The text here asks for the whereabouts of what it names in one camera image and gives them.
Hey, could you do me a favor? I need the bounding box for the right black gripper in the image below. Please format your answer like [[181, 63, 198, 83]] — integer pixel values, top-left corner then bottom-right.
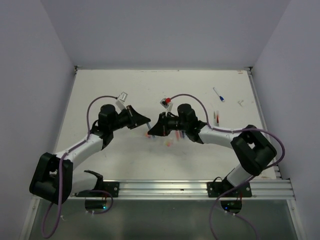
[[148, 111, 188, 137]]

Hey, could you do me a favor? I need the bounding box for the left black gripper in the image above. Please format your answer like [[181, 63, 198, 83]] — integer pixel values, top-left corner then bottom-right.
[[109, 104, 150, 131]]

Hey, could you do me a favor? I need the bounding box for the teal pen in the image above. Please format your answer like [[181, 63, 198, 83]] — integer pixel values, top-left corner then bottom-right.
[[146, 122, 156, 139]]

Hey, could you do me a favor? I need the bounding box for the blue capped white pen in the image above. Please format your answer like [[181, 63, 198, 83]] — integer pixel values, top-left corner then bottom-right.
[[212, 87, 225, 102]]

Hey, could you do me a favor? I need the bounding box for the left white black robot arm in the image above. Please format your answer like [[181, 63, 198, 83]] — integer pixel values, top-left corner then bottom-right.
[[29, 104, 151, 205]]

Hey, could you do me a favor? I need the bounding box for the right wrist red connector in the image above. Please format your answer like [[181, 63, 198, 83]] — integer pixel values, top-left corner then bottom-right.
[[160, 97, 171, 109]]

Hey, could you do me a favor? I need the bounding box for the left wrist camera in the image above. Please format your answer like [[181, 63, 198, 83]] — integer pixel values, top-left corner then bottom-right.
[[115, 91, 128, 111]]

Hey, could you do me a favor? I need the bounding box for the aluminium front rail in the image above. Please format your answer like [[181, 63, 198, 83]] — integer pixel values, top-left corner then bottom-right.
[[32, 180, 296, 200]]

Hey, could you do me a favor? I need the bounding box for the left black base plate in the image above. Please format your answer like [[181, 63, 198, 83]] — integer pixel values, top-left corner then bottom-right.
[[74, 181, 120, 198]]

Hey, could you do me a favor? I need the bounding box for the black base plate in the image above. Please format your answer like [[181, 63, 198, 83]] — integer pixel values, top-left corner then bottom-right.
[[206, 181, 253, 198], [74, 181, 120, 198]]

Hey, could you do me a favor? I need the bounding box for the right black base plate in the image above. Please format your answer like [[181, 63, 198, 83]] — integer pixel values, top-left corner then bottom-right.
[[206, 181, 253, 198]]

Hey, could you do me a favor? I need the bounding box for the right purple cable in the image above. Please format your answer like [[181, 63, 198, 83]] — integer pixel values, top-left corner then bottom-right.
[[171, 93, 286, 240]]

